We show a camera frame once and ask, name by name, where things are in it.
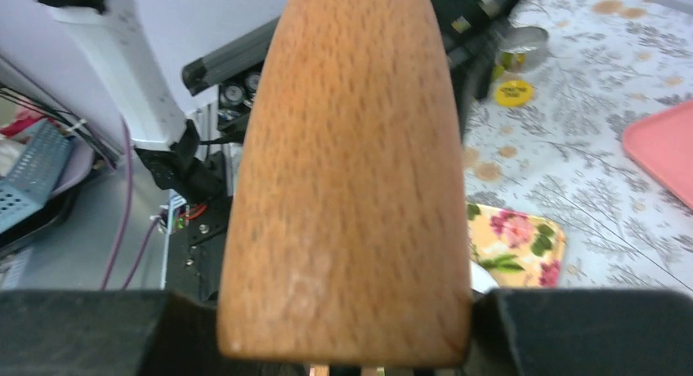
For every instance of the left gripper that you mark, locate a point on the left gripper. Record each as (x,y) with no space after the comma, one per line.
(472,31)

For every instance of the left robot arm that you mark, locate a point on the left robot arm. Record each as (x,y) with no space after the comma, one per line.
(109,33)

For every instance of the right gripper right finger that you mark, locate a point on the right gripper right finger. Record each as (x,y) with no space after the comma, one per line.
(581,332)

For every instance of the floral cutting board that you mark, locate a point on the floral cutting board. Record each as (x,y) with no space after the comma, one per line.
(517,249)

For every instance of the pink plastic tray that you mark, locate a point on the pink plastic tray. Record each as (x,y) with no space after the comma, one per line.
(662,146)

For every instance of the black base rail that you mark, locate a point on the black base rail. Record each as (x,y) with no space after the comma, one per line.
(195,252)

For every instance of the yellow round token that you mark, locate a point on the yellow round token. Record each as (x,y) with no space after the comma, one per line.
(513,93)

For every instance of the wooden double-ended roller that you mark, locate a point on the wooden double-ended roller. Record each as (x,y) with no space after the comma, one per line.
(347,242)

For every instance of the white dough ball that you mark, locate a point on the white dough ball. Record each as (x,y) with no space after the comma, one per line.
(481,280)

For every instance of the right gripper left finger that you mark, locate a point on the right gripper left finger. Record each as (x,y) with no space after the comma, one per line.
(65,332)

